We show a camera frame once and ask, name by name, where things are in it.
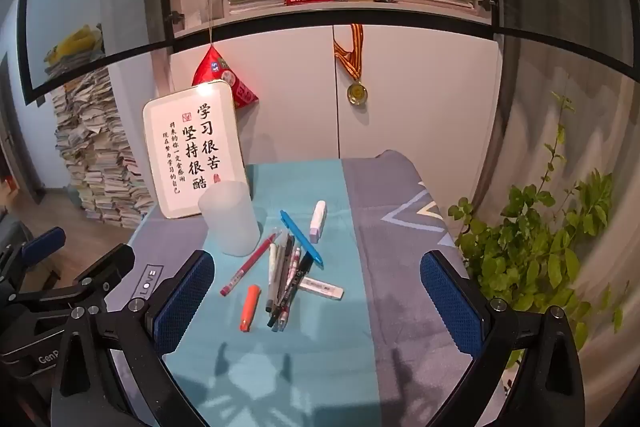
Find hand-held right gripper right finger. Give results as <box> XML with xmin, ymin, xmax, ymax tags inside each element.
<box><xmin>420</xmin><ymin>250</ymin><xmax>586</xmax><ymax>427</ymax></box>

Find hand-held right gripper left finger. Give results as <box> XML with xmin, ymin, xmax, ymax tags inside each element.
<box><xmin>50</xmin><ymin>249</ymin><xmax>216</xmax><ymax>427</ymax></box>

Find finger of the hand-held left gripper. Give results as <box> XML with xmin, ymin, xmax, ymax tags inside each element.
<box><xmin>0</xmin><ymin>227</ymin><xmax>67</xmax><ymax>295</ymax></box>
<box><xmin>10</xmin><ymin>243</ymin><xmax>137</xmax><ymax>309</ymax></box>

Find red gel pen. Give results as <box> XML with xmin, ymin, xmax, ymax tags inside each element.
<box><xmin>220</xmin><ymin>233</ymin><xmax>279</xmax><ymax>298</ymax></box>

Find frosted plastic cup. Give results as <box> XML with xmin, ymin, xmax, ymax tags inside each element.
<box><xmin>197</xmin><ymin>180</ymin><xmax>261</xmax><ymax>257</ymax></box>

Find clear gel pen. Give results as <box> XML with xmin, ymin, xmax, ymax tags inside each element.
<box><xmin>272</xmin><ymin>232</ymin><xmax>296</xmax><ymax>308</ymax></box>

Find pink patterned pen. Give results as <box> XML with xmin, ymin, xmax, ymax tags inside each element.
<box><xmin>276</xmin><ymin>247</ymin><xmax>302</xmax><ymax>334</ymax></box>

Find blue pen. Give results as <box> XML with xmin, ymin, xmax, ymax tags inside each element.
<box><xmin>279</xmin><ymin>209</ymin><xmax>324</xmax><ymax>270</ymax></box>

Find orange highlighter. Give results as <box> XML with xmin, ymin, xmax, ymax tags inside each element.
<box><xmin>239</xmin><ymin>285</ymin><xmax>263</xmax><ymax>334</ymax></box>

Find green leafy plant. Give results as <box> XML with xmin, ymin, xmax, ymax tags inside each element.
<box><xmin>447</xmin><ymin>92</ymin><xmax>631</xmax><ymax>388</ymax></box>

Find tall pile of books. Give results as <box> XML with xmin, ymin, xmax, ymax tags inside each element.
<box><xmin>44</xmin><ymin>24</ymin><xmax>156</xmax><ymax>229</ymax></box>

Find black pen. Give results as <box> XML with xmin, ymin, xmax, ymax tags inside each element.
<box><xmin>268</xmin><ymin>253</ymin><xmax>316</xmax><ymax>328</ymax></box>

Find white rectangular eraser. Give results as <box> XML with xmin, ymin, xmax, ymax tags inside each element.
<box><xmin>297</xmin><ymin>276</ymin><xmax>345</xmax><ymax>301</ymax></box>

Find blue grey tablecloth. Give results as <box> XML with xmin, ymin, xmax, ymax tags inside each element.
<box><xmin>107</xmin><ymin>150</ymin><xmax>506</xmax><ymax>427</ymax></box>

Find framed calligraphy sign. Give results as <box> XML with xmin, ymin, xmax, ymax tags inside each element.
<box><xmin>142</xmin><ymin>81</ymin><xmax>249</xmax><ymax>220</ymax></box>

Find white purple correction tape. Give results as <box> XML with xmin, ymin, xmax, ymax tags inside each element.
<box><xmin>309</xmin><ymin>200</ymin><xmax>328</xmax><ymax>244</ymax></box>

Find red hanging pyramid ornament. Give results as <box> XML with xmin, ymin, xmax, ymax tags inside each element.
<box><xmin>192</xmin><ymin>0</ymin><xmax>259</xmax><ymax>109</ymax></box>

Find gold medal with striped ribbon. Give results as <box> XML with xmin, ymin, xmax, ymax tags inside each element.
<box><xmin>333</xmin><ymin>24</ymin><xmax>370</xmax><ymax>105</ymax></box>

